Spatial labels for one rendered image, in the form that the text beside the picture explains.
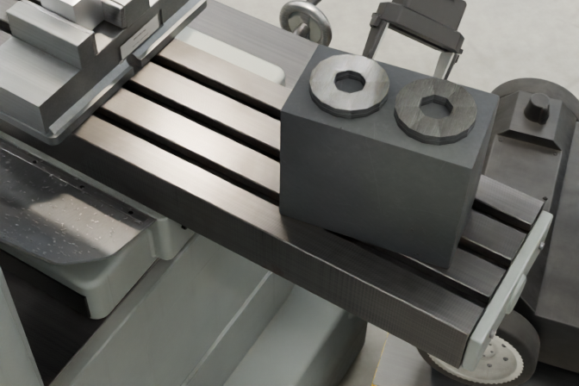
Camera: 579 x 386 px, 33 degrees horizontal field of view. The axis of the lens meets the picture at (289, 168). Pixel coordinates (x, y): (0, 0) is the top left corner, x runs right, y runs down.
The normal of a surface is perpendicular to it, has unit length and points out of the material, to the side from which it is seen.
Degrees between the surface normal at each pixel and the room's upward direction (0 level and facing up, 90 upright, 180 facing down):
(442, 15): 50
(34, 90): 0
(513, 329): 31
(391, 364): 0
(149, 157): 0
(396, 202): 90
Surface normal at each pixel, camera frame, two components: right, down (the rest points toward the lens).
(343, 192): -0.38, 0.70
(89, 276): 0.01, -0.65
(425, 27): 0.33, 0.12
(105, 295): 0.77, 0.49
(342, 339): 0.77, 0.07
